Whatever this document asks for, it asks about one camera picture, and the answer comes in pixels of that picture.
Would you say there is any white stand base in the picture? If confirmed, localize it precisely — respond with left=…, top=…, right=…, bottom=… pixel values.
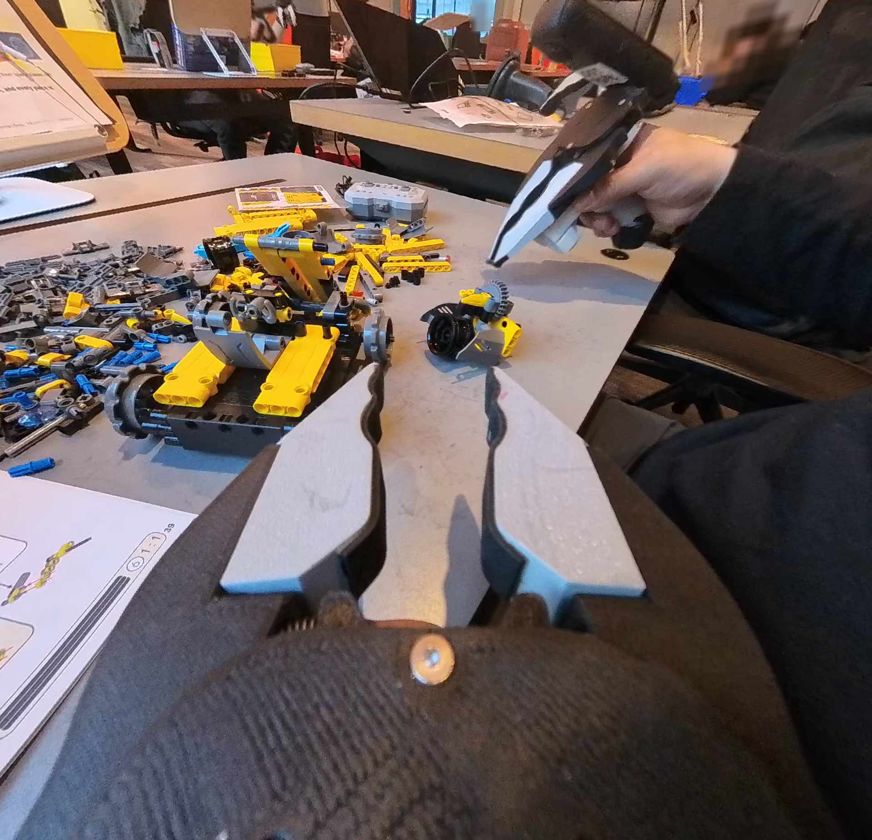
left=0, top=175, right=96, bottom=226

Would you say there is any white instruction booklet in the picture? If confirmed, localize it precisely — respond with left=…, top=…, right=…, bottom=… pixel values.
left=0, top=472, right=198, bottom=780

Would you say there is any yellow brick wheel subassembly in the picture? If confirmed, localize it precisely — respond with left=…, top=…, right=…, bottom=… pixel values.
left=419, top=280, right=524, bottom=367

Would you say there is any yellow brick vehicle model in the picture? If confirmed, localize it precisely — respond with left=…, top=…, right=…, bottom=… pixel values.
left=104, top=221, right=396, bottom=456

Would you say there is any neighbouring grey table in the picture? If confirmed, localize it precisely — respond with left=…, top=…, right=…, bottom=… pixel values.
left=289, top=96, right=758, bottom=194

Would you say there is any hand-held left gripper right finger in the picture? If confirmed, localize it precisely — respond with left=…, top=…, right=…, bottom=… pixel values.
left=479, top=366, right=648, bottom=623

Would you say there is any black monitor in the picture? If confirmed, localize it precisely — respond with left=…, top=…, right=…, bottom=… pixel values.
left=330, top=0, right=461, bottom=103

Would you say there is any spread of yellow beams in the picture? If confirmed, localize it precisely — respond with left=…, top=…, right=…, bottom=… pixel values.
left=341, top=225, right=447, bottom=290

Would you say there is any pile of grey track links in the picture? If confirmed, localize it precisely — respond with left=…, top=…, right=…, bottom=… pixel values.
left=0, top=239, right=205, bottom=330

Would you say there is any sticker sheet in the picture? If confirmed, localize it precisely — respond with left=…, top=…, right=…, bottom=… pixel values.
left=235, top=184, right=338, bottom=213

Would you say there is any pile of small connector pieces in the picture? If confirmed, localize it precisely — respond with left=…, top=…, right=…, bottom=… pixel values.
left=0, top=288, right=198, bottom=459

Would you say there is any red container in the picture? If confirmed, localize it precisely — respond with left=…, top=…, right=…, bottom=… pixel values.
left=485, top=19, right=534, bottom=62

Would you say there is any grey battery box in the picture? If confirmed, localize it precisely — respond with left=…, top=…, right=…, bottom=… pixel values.
left=342, top=181, right=431, bottom=219

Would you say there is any grey desk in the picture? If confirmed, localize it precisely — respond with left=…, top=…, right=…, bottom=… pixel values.
left=0, top=152, right=677, bottom=814

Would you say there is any stack of yellow panels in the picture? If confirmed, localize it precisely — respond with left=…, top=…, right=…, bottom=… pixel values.
left=214, top=203, right=342, bottom=241

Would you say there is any wooden table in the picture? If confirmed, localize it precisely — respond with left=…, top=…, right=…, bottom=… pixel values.
left=92, top=65, right=357, bottom=94

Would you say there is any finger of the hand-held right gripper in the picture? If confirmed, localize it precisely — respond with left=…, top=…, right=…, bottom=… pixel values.
left=499, top=160, right=590, bottom=268
left=486, top=159, right=557, bottom=263

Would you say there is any blue brick separator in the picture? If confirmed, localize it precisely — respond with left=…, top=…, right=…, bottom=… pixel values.
left=193, top=220, right=304, bottom=260

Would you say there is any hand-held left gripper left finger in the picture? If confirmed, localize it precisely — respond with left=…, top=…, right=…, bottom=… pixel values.
left=219, top=363, right=388, bottom=599

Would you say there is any person's right hand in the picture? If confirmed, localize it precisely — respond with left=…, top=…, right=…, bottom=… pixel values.
left=578, top=126, right=740, bottom=239

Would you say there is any black handle device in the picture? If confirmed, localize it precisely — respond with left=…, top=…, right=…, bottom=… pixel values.
left=485, top=56, right=554, bottom=109

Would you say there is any yellow bin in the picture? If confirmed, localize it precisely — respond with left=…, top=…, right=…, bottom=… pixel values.
left=58, top=28, right=125, bottom=71
left=250, top=41, right=302, bottom=75

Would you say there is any person's right forearm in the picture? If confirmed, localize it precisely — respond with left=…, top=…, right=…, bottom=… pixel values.
left=671, top=87, right=872, bottom=353

